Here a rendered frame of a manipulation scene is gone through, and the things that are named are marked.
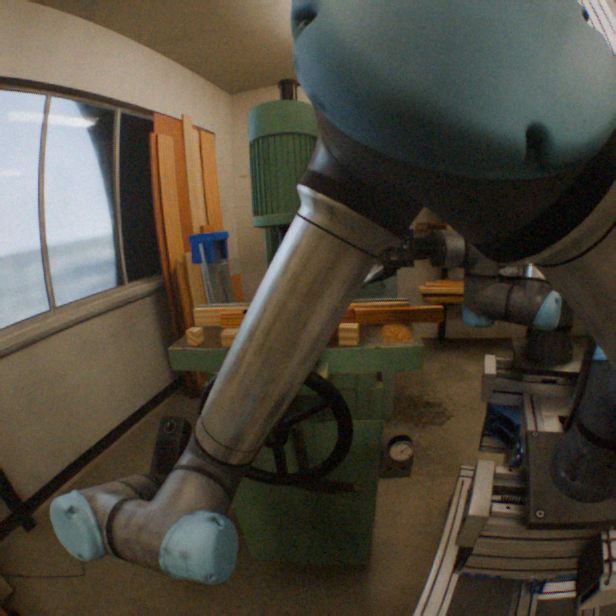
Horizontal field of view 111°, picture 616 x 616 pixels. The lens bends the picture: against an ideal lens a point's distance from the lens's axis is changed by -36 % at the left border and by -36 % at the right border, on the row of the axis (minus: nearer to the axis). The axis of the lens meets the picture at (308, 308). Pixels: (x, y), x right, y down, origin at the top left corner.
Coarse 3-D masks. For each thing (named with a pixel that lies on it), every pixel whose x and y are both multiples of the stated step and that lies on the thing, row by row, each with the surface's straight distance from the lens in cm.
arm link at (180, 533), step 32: (192, 480) 34; (128, 512) 33; (160, 512) 32; (192, 512) 31; (224, 512) 35; (128, 544) 33; (160, 544) 30; (192, 544) 29; (224, 544) 31; (192, 576) 31; (224, 576) 32
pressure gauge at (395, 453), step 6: (396, 438) 78; (402, 438) 78; (408, 438) 79; (390, 444) 78; (396, 444) 77; (402, 444) 78; (408, 444) 78; (390, 450) 78; (396, 450) 79; (402, 450) 79; (408, 450) 79; (414, 450) 79; (390, 456) 79; (396, 456) 80; (402, 456) 80; (408, 456) 80
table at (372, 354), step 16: (208, 336) 86; (368, 336) 77; (416, 336) 78; (176, 352) 82; (192, 352) 80; (208, 352) 78; (224, 352) 76; (336, 352) 71; (352, 352) 71; (368, 352) 71; (384, 352) 72; (400, 352) 72; (416, 352) 73; (176, 368) 84; (192, 368) 82; (208, 368) 80; (320, 368) 69; (336, 368) 73; (352, 368) 73; (368, 368) 73; (384, 368) 73; (400, 368) 74; (416, 368) 75
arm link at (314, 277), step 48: (336, 192) 23; (288, 240) 26; (336, 240) 24; (384, 240) 24; (288, 288) 25; (336, 288) 24; (240, 336) 28; (288, 336) 25; (240, 384) 28; (288, 384) 28; (240, 432) 31; (240, 480) 39
